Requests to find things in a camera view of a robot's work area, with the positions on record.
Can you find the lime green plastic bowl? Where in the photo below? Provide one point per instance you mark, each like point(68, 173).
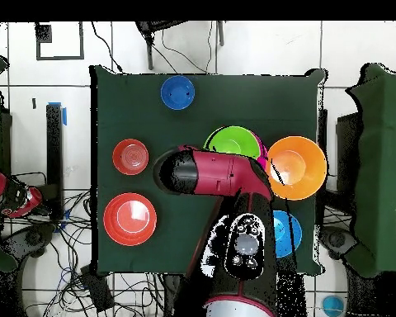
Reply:
point(234, 138)

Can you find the large pink plastic bowl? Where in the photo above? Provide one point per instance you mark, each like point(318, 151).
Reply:
point(262, 155)

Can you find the small dark blue bowl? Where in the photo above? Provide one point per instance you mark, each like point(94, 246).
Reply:
point(177, 92)

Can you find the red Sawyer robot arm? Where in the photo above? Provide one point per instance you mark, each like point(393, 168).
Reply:
point(217, 171)

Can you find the small red-orange plastic bowl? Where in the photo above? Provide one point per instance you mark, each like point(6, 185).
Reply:
point(130, 157)

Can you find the wide red-orange plastic bowl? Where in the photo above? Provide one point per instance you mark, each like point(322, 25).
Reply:
point(130, 219)

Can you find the large orange plastic bowl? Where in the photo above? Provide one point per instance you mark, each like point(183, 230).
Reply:
point(297, 168)

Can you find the light blue plastic bowl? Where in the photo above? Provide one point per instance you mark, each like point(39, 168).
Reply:
point(285, 234)

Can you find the long black bar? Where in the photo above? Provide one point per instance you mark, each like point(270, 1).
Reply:
point(54, 165)

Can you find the blue tape strip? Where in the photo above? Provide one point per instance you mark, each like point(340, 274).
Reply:
point(64, 116)

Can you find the black power brick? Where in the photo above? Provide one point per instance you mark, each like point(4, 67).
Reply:
point(97, 290)

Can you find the dark grey floor equipment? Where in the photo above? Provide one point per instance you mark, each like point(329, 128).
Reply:
point(336, 241)

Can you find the small black floor marker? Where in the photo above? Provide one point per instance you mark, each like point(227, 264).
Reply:
point(34, 103)

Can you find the black round floor stand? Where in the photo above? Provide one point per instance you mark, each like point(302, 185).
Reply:
point(29, 237)

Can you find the light blue round floor object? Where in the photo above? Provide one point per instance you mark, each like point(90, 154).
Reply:
point(333, 305)

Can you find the black camera tripod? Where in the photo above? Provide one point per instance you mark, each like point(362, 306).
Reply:
point(150, 56)

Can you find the black square floor frame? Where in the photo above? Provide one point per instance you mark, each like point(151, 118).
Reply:
point(43, 33)

